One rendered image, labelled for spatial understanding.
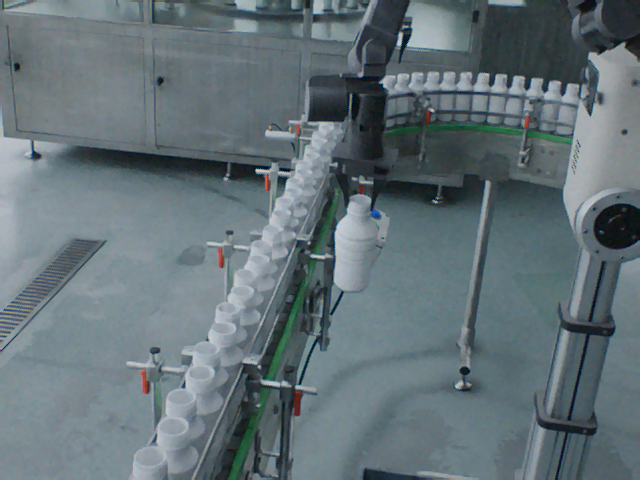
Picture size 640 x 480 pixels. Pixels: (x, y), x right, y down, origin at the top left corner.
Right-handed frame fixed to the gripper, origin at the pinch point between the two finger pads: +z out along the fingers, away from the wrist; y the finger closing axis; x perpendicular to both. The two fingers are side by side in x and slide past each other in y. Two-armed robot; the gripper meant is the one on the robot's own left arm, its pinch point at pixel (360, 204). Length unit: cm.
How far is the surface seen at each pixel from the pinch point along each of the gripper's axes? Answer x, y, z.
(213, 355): -33.4, -14.1, 9.9
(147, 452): -55, -15, 9
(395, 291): 206, -6, 144
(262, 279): -4.4, -15.0, 14.8
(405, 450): 93, 11, 135
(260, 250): 1.5, -17.1, 12.6
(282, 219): 16.8, -16.9, 14.0
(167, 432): -49, -15, 11
